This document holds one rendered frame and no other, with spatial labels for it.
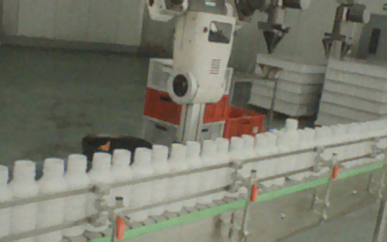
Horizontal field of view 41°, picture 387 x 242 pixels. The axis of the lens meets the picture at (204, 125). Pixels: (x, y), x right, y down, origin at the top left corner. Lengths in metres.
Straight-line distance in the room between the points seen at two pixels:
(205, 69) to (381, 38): 10.24
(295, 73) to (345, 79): 0.93
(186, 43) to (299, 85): 6.57
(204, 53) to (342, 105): 6.15
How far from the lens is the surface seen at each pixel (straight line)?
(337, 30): 2.12
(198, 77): 2.15
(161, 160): 1.23
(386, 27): 12.24
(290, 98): 8.73
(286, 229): 1.74
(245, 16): 2.39
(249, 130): 4.78
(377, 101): 7.96
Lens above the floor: 1.48
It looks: 12 degrees down
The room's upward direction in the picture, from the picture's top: 9 degrees clockwise
